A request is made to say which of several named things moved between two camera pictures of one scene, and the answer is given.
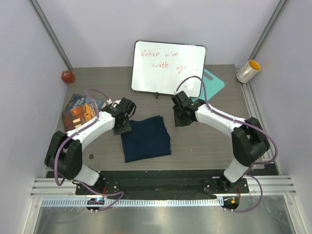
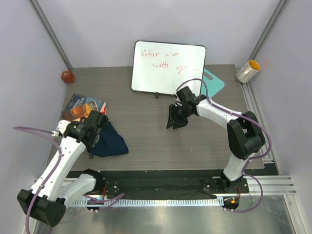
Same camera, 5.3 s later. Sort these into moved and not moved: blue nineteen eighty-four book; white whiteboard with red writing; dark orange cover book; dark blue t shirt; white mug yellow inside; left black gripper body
Moved: dark blue t shirt; left black gripper body
Not moved: white whiteboard with red writing; blue nineteen eighty-four book; white mug yellow inside; dark orange cover book
